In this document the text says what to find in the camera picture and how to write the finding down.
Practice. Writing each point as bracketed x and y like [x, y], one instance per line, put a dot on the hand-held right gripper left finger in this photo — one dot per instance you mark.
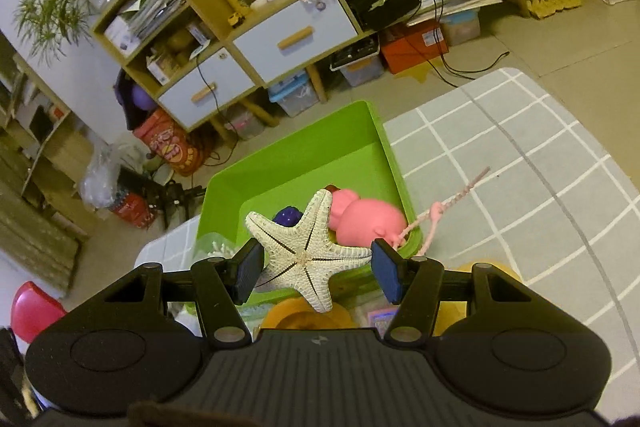
[248, 272]

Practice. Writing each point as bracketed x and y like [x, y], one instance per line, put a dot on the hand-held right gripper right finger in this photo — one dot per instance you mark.
[387, 274]

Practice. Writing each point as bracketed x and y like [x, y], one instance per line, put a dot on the clear cotton swab jar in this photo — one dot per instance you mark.
[217, 248]

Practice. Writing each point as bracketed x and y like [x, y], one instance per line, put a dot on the small pink box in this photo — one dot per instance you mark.
[380, 319]

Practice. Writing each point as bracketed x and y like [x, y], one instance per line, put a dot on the white starfish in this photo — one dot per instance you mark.
[305, 257]

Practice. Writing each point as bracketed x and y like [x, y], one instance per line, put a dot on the pink toy pig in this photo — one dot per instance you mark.
[367, 217]

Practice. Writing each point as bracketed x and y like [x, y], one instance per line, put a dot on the purple toy grapes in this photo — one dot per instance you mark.
[286, 217]

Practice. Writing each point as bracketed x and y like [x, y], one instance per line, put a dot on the orange toy bowl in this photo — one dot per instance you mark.
[300, 322]

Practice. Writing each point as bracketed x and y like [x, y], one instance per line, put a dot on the yellow toy pot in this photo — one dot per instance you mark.
[462, 264]

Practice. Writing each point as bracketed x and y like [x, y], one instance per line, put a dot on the green plastic box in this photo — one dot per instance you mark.
[310, 147]

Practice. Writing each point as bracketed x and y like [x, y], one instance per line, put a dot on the black tripod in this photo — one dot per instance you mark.
[165, 197]

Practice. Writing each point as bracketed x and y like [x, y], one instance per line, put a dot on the clear storage box pink contents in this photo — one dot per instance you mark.
[245, 122]

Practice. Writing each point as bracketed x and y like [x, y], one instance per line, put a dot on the red snack bag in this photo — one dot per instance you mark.
[167, 142]

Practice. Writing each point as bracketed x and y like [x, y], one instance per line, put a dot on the grey checked tablecloth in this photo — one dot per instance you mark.
[500, 167]

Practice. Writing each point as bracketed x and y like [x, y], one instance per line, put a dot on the clear plastic bag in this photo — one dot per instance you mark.
[102, 177]

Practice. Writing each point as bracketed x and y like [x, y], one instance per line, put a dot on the clear storage box blue lid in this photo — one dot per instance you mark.
[295, 94]

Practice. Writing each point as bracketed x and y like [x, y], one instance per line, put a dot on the purple ball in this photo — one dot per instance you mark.
[141, 97]

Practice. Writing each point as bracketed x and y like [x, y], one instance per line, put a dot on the dark purple bag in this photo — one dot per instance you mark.
[122, 102]

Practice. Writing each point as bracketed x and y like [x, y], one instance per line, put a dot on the clear storage box black lid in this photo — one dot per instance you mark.
[357, 62]

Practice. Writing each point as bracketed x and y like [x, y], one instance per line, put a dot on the red chair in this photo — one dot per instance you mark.
[32, 312]

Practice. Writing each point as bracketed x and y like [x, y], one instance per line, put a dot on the white cardboard box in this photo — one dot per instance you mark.
[162, 67]

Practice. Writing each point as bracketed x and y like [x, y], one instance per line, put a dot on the orange cardboard box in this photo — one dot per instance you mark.
[415, 44]

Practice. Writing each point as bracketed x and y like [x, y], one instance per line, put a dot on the yellow toy car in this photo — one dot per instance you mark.
[235, 20]

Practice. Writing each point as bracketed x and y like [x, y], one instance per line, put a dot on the wooden bookshelf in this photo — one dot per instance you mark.
[30, 132]

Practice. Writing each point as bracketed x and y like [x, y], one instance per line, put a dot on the white printed box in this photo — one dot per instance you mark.
[120, 39]

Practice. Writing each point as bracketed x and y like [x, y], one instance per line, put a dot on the stack of papers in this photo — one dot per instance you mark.
[155, 7]

